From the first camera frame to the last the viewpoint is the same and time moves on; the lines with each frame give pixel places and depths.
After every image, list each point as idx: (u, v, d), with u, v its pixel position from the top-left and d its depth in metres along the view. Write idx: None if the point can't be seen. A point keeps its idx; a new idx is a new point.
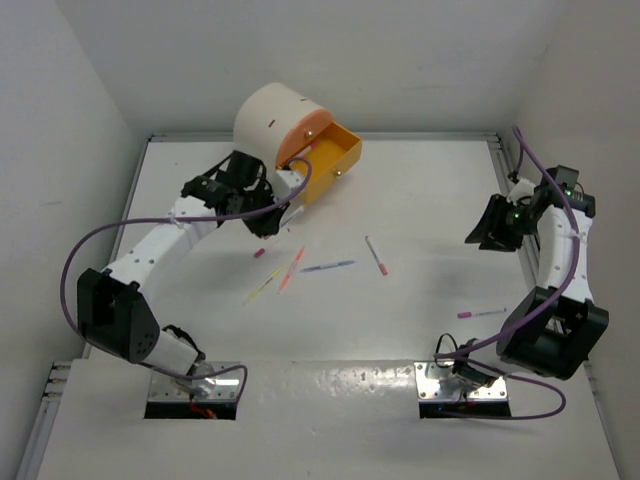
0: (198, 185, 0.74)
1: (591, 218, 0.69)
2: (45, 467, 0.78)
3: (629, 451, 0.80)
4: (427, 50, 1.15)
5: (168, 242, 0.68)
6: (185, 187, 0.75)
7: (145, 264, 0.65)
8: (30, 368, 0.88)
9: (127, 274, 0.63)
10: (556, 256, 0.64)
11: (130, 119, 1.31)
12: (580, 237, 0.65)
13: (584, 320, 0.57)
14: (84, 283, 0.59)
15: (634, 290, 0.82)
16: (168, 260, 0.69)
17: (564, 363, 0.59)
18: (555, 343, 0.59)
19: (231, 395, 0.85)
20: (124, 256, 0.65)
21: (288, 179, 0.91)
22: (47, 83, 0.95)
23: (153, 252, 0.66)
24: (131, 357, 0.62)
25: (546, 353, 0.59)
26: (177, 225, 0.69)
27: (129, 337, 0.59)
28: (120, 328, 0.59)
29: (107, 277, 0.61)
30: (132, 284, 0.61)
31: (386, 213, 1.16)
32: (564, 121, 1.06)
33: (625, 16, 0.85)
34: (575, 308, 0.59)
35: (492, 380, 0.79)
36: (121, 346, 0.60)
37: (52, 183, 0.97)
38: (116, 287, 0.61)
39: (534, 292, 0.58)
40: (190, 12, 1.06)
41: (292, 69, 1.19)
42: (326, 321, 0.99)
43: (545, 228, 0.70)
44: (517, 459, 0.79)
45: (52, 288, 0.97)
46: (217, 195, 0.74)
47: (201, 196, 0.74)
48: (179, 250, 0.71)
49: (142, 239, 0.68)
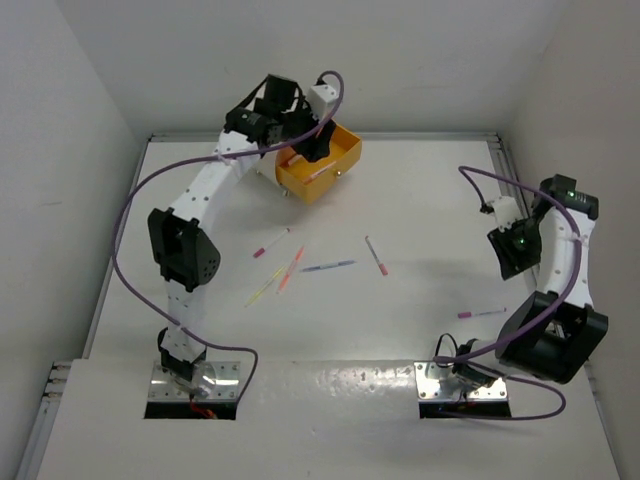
0: (239, 119, 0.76)
1: (594, 220, 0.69)
2: (46, 466, 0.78)
3: (629, 450, 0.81)
4: (428, 49, 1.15)
5: (220, 179, 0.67)
6: (226, 122, 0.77)
7: (201, 202, 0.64)
8: (30, 368, 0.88)
9: (187, 213, 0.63)
10: (556, 260, 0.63)
11: (130, 119, 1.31)
12: (581, 240, 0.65)
13: (583, 325, 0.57)
14: (153, 220, 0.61)
15: (633, 289, 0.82)
16: (223, 196, 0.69)
17: (564, 367, 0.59)
18: (554, 348, 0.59)
19: (231, 395, 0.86)
20: (181, 196, 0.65)
21: (323, 95, 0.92)
22: (46, 83, 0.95)
23: (206, 189, 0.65)
24: (198, 281, 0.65)
25: (546, 358, 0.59)
26: (225, 162, 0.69)
27: (197, 265, 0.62)
28: (187, 257, 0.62)
29: (171, 216, 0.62)
30: (192, 221, 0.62)
31: (386, 213, 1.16)
32: (564, 121, 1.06)
33: (626, 15, 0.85)
34: (574, 313, 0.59)
35: (492, 379, 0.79)
36: (190, 271, 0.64)
37: (52, 184, 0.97)
38: (179, 224, 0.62)
39: (534, 296, 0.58)
40: (190, 12, 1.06)
41: (292, 69, 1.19)
42: (326, 320, 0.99)
43: (545, 231, 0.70)
44: (516, 459, 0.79)
45: (52, 287, 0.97)
46: (258, 128, 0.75)
47: (242, 130, 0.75)
48: (231, 187, 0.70)
49: (195, 178, 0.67)
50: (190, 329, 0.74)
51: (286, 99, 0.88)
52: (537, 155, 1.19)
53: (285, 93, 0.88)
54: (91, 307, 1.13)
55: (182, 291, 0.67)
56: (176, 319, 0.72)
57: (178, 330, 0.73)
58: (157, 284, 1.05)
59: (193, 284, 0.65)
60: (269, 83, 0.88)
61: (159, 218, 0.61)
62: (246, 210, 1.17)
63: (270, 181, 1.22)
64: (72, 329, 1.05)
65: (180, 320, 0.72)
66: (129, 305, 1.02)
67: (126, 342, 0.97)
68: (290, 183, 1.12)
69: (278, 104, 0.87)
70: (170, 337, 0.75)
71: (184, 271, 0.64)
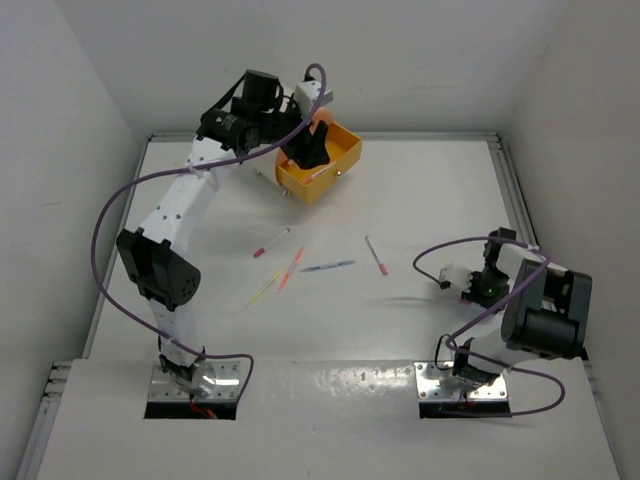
0: (213, 123, 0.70)
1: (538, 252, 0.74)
2: (46, 466, 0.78)
3: (630, 451, 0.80)
4: (427, 50, 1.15)
5: (191, 195, 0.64)
6: (199, 128, 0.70)
7: (172, 221, 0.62)
8: (30, 368, 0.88)
9: (158, 233, 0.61)
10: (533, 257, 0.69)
11: (130, 119, 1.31)
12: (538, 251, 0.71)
13: (572, 281, 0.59)
14: (121, 244, 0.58)
15: (632, 290, 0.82)
16: (198, 211, 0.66)
17: (573, 331, 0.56)
18: (559, 319, 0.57)
19: (231, 395, 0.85)
20: (152, 214, 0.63)
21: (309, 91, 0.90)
22: (46, 82, 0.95)
23: (179, 206, 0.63)
24: (175, 300, 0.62)
25: (552, 324, 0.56)
26: (197, 175, 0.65)
27: (172, 288, 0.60)
28: (162, 280, 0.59)
29: (139, 237, 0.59)
30: (163, 242, 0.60)
31: (385, 213, 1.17)
32: (564, 120, 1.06)
33: (625, 15, 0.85)
34: (561, 282, 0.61)
35: (493, 378, 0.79)
36: (167, 293, 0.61)
37: (51, 183, 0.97)
38: (150, 246, 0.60)
39: (524, 265, 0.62)
40: (190, 13, 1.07)
41: (292, 69, 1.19)
42: (326, 320, 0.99)
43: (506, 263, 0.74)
44: (517, 459, 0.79)
45: (52, 287, 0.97)
46: (234, 133, 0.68)
47: (217, 136, 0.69)
48: (206, 199, 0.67)
49: (166, 194, 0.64)
50: (183, 341, 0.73)
51: (266, 98, 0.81)
52: (537, 156, 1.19)
53: (265, 92, 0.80)
54: (92, 308, 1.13)
55: (165, 308, 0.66)
56: (167, 332, 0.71)
57: (169, 342, 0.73)
58: None
59: (173, 304, 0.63)
60: (246, 81, 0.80)
61: (128, 240, 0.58)
62: (247, 210, 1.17)
63: (269, 181, 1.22)
64: (72, 329, 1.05)
65: (171, 333, 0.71)
66: (129, 305, 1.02)
67: (127, 342, 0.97)
68: (291, 183, 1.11)
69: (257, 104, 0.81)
70: (164, 345, 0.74)
71: (160, 288, 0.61)
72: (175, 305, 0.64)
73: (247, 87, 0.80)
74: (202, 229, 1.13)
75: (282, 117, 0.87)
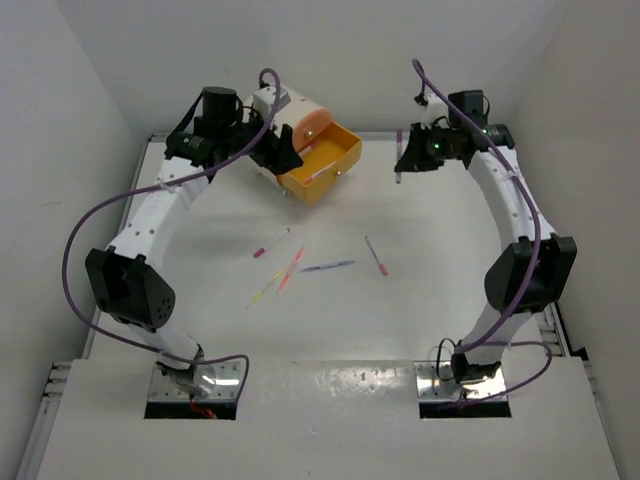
0: (180, 143, 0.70)
1: (511, 147, 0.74)
2: (46, 467, 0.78)
3: (629, 452, 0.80)
4: (427, 50, 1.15)
5: (163, 209, 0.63)
6: (168, 149, 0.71)
7: (146, 236, 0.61)
8: (30, 368, 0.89)
9: (132, 248, 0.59)
10: (511, 203, 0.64)
11: (131, 119, 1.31)
12: (517, 174, 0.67)
13: (558, 254, 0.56)
14: (93, 265, 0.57)
15: (631, 290, 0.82)
16: (170, 226, 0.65)
17: (552, 288, 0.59)
18: (539, 280, 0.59)
19: (230, 395, 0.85)
20: (123, 232, 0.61)
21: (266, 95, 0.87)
22: (46, 83, 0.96)
23: (151, 221, 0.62)
24: (151, 319, 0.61)
25: (536, 292, 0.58)
26: (169, 191, 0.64)
27: (148, 307, 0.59)
28: (136, 298, 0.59)
29: (112, 253, 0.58)
30: (138, 258, 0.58)
31: (385, 213, 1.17)
32: (564, 120, 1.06)
33: (625, 15, 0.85)
34: (543, 243, 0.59)
35: (492, 372, 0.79)
36: (142, 313, 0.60)
37: (52, 183, 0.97)
38: (123, 261, 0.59)
39: (511, 248, 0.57)
40: (190, 13, 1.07)
41: (291, 68, 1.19)
42: (326, 320, 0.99)
43: (480, 172, 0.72)
44: (516, 458, 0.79)
45: (51, 287, 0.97)
46: (202, 151, 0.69)
47: (185, 155, 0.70)
48: (178, 214, 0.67)
49: (136, 210, 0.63)
50: (173, 352, 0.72)
51: (230, 111, 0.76)
52: (537, 156, 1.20)
53: (227, 107, 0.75)
54: (92, 308, 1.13)
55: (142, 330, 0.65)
56: (156, 346, 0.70)
57: (160, 355, 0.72)
58: None
59: (150, 326, 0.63)
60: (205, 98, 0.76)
61: (99, 260, 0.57)
62: (247, 210, 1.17)
63: (269, 181, 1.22)
64: (72, 329, 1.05)
65: (161, 347, 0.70)
66: None
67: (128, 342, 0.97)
68: (290, 183, 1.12)
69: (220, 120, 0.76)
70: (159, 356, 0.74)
71: (136, 308, 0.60)
72: (152, 328, 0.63)
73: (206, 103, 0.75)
74: (202, 229, 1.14)
75: (247, 128, 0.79)
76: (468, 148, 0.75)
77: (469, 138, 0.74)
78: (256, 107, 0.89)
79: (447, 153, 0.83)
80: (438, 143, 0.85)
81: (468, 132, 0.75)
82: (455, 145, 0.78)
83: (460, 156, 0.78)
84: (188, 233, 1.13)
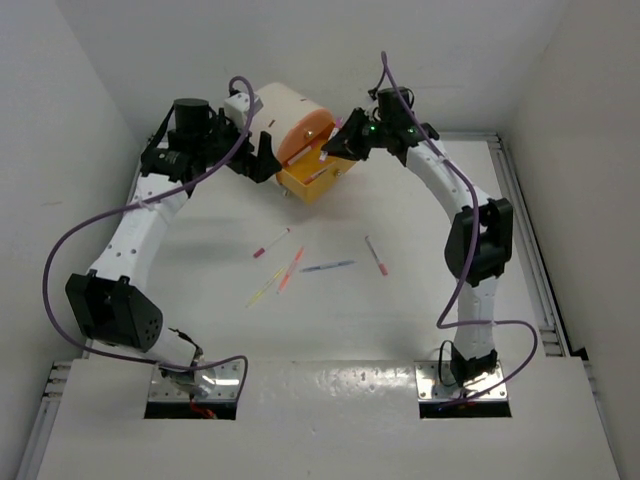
0: (157, 160, 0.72)
1: (437, 137, 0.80)
2: (46, 467, 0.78)
3: (629, 451, 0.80)
4: (427, 49, 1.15)
5: (144, 228, 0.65)
6: (144, 167, 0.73)
7: (128, 255, 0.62)
8: (30, 368, 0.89)
9: (115, 269, 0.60)
10: (447, 183, 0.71)
11: (131, 119, 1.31)
12: (447, 157, 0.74)
13: (499, 215, 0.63)
14: (73, 290, 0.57)
15: (631, 288, 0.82)
16: (152, 244, 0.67)
17: (503, 247, 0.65)
18: (490, 242, 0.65)
19: (231, 395, 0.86)
20: (105, 254, 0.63)
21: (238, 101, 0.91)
22: (46, 82, 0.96)
23: (133, 241, 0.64)
24: (140, 341, 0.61)
25: (494, 254, 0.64)
26: (147, 209, 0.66)
27: (135, 329, 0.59)
28: (122, 322, 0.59)
29: (94, 278, 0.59)
30: (121, 279, 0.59)
31: (385, 213, 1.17)
32: (564, 120, 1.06)
33: (624, 14, 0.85)
34: (484, 209, 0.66)
35: (491, 368, 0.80)
36: (129, 336, 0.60)
37: (52, 183, 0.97)
38: (106, 285, 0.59)
39: (458, 219, 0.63)
40: (190, 13, 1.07)
41: (291, 68, 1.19)
42: (326, 321, 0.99)
43: (415, 165, 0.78)
44: (517, 458, 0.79)
45: (52, 287, 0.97)
46: (179, 166, 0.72)
47: (163, 171, 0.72)
48: (160, 231, 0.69)
49: (117, 232, 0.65)
50: (170, 362, 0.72)
51: (202, 124, 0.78)
52: (537, 156, 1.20)
53: (199, 118, 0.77)
54: None
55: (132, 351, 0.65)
56: (152, 358, 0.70)
57: (157, 365, 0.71)
58: (159, 284, 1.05)
59: (139, 348, 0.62)
60: (176, 113, 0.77)
61: (81, 285, 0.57)
62: (248, 211, 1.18)
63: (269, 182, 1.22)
64: (72, 329, 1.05)
65: (157, 358, 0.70)
66: None
67: None
68: (290, 183, 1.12)
69: (194, 133, 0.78)
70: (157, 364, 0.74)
71: (122, 331, 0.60)
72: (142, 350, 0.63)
73: (178, 119, 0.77)
74: (203, 229, 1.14)
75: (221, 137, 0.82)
76: (402, 146, 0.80)
77: (400, 141, 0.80)
78: (227, 114, 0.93)
79: (379, 141, 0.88)
80: (374, 126, 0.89)
81: (399, 135, 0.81)
82: (388, 144, 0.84)
83: (394, 154, 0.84)
84: (189, 233, 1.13)
